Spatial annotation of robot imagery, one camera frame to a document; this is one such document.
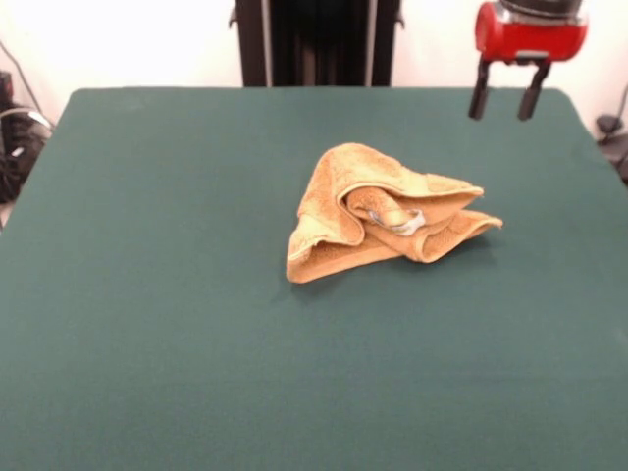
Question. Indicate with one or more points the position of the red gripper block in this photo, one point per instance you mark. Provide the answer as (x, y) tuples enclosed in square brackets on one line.
[(530, 41)]

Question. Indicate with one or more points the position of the tan terry towel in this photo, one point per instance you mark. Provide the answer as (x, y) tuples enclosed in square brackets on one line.
[(333, 196)]

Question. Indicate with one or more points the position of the dark green table cloth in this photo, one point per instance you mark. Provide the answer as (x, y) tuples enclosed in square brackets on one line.
[(196, 294)]

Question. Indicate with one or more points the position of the black equipment bag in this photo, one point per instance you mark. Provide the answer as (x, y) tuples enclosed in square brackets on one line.
[(19, 157)]

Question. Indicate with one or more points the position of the small black box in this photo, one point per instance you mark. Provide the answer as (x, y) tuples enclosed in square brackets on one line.
[(5, 88)]

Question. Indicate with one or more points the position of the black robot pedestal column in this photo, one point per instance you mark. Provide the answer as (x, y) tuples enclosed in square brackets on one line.
[(319, 44)]

